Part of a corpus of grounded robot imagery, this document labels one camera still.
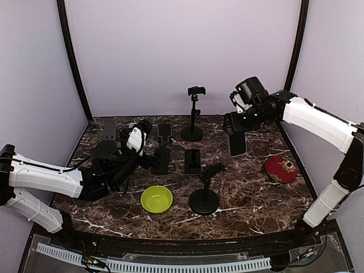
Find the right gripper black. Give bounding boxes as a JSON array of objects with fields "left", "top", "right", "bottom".
[{"left": 225, "top": 104, "right": 271, "bottom": 134}]

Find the large black phone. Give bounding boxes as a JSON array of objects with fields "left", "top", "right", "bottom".
[{"left": 151, "top": 148, "right": 171, "bottom": 175}]

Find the black folding phone stand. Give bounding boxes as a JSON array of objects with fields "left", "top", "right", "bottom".
[{"left": 157, "top": 123, "right": 173, "bottom": 143}]

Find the pink phone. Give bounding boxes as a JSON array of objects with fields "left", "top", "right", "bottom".
[{"left": 184, "top": 149, "right": 201, "bottom": 176}]

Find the black tall phone stand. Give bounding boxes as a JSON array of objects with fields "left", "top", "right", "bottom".
[{"left": 181, "top": 86, "right": 206, "bottom": 142}]

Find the green bowl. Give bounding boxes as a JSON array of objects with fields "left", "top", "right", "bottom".
[{"left": 140, "top": 185, "right": 173, "bottom": 214}]

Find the grey small phone stand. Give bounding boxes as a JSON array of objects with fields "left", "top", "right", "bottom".
[{"left": 104, "top": 122, "right": 117, "bottom": 140}]

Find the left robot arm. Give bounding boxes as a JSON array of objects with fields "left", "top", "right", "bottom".
[{"left": 1, "top": 140, "right": 166, "bottom": 248}]

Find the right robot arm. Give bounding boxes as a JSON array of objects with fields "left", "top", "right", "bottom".
[{"left": 223, "top": 77, "right": 363, "bottom": 247}]

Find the red bowl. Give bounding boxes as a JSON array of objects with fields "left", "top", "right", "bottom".
[{"left": 265, "top": 156, "right": 297, "bottom": 184}]

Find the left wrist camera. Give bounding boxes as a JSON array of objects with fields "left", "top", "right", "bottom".
[{"left": 126, "top": 119, "right": 152, "bottom": 156}]

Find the white cable duct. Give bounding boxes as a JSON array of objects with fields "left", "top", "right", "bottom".
[{"left": 36, "top": 243, "right": 272, "bottom": 272}]

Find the black front rail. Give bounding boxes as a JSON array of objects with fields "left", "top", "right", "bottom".
[{"left": 34, "top": 221, "right": 336, "bottom": 258}]

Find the right black corner post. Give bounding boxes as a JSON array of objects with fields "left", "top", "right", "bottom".
[{"left": 284, "top": 0, "right": 310, "bottom": 91}]

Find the black corner post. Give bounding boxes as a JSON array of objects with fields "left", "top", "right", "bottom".
[
  {"left": 284, "top": 0, "right": 310, "bottom": 91},
  {"left": 56, "top": 0, "right": 93, "bottom": 122}
]

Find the left black corner post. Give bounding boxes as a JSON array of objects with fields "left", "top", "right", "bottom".
[{"left": 56, "top": 0, "right": 93, "bottom": 122}]

